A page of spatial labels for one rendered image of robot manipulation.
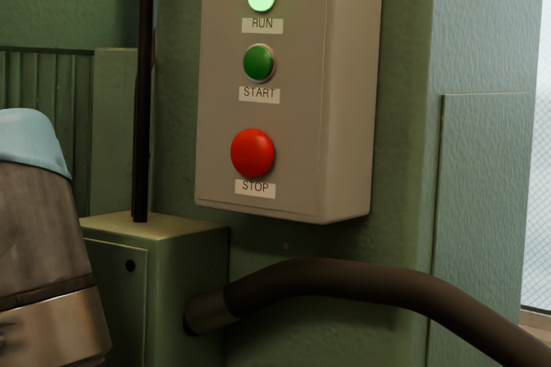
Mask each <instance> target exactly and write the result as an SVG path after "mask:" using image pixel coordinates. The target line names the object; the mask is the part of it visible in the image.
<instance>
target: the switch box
mask: <svg viewBox="0 0 551 367"><path fill-rule="evenodd" d="M381 1H382V0H277V1H276V4H275V6H274V7H273V9H272V10H271V11H269V12H267V13H258V12H255V11H254V10H253V9H252V8H251V7H250V5H249V2H248V0H202V17H201V39H200V61H199V82H198V125H197V146H196V169H195V190H194V202H195V204H196V205H198V206H200V207H206V208H212V209H217V210H223V211H233V212H238V213H244V214H250V215H260V216H265V217H271V218H276V219H282V220H292V221H297V222H303V223H308V224H319V225H325V224H332V223H335V222H339V221H343V220H349V219H353V218H357V217H360V216H364V215H368V213H369V211H370V203H371V175H372V161H373V146H374V131H375V117H376V88H377V74H378V59H379V44H380V16H381ZM242 18H267V19H283V34H259V33H242ZM255 43H264V44H266V45H268V46H270V47H271V48H272V49H273V51H274V52H275V55H276V59H277V67H276V70H275V73H274V75H273V76H272V77H271V78H270V79H269V80H267V81H266V82H263V83H256V82H253V81H252V80H250V79H249V78H248V77H247V75H246V74H245V73H244V68H243V58H244V54H245V52H246V51H247V49H248V48H249V47H250V46H252V45H253V44H255ZM239 86H243V87H254V88H278V89H280V104H275V103H265V102H245V101H239ZM244 129H259V130H261V131H262V132H264V133H265V134H266V135H267V136H268V137H269V139H270V140H271V142H272V145H273V148H274V160H273V163H272V165H271V168H270V169H269V170H268V171H267V172H266V173H265V174H264V175H262V176H260V177H255V178H248V177H245V176H242V175H241V174H240V173H239V172H238V171H237V170H236V169H235V168H234V166H233V164H232V161H231V158H230V147H231V144H232V141H233V139H234V138H235V136H236V134H238V133H239V132H240V131H242V130H244ZM236 179H242V180H247V181H254V182H261V183H267V184H275V199H273V198H267V197H256V196H250V195H244V194H238V193H235V180H236Z"/></svg>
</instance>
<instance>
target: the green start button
mask: <svg viewBox="0 0 551 367"><path fill-rule="evenodd" d="M276 67H277V59H276V54H275V52H274V51H273V49H272V48H271V47H270V46H268V45H266V44H264V43H255V44H253V45H252V46H250V47H249V48H248V49H247V51H246V52H245V54H244V58H243V68H244V73H245V74H246V75H247V77H248V78H249V79H250V80H252V81H253V82H256V83H263V82H266V81H267V80H269V79H270V78H271V77H272V76H273V75H274V73H275V72H276Z"/></svg>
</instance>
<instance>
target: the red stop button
mask: <svg viewBox="0 0 551 367"><path fill-rule="evenodd" d="M230 158H231V161H232V164H233V166H234V168H235V169H236V170H237V171H238V172H239V173H240V174H241V175H242V176H245V177H248V178H255V177H260V176H262V175H264V174H265V173H266V172H267V171H268V170H269V169H270V168H271V165H272V163H273V160H274V148H273V145H272V142H271V140H270V139H269V137H268V136H267V135H266V134H265V133H264V132H262V131H261V130H259V129H244V130H242V131H240V132H239V133H238V134H236V136H235V138H234V139H233V141H232V144H231V147H230Z"/></svg>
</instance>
